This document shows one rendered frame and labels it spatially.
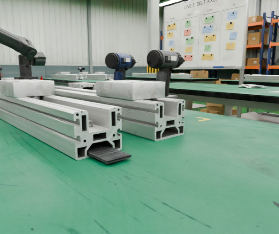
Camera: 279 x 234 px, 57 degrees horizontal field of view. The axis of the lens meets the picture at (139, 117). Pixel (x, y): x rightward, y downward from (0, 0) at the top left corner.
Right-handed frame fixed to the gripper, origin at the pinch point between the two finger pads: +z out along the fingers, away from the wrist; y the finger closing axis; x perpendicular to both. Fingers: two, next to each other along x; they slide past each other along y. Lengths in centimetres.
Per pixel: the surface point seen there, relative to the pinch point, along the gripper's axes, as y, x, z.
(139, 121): -4, -92, 0
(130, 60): 22, -57, -16
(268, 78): 325, 19, 2
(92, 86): 20.6, -29.7, -4.6
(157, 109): -4, -98, -4
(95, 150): -20, -98, 2
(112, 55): 12, -59, -17
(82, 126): -21, -97, -2
